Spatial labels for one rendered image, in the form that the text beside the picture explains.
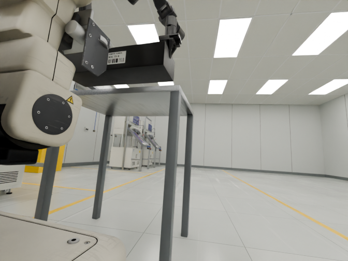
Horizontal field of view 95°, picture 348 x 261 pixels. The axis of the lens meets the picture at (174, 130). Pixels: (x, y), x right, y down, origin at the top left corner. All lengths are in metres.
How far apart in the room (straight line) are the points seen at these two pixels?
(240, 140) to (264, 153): 1.12
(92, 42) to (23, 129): 0.33
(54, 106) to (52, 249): 0.32
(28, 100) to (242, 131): 7.61
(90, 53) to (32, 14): 0.14
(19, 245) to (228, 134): 7.44
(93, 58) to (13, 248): 0.51
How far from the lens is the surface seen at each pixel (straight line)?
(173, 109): 0.70
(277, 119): 8.40
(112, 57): 0.89
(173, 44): 0.89
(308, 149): 8.75
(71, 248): 0.48
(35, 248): 0.51
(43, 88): 0.51
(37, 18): 0.61
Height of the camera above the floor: 0.49
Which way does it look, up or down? 9 degrees up
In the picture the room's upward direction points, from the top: 4 degrees clockwise
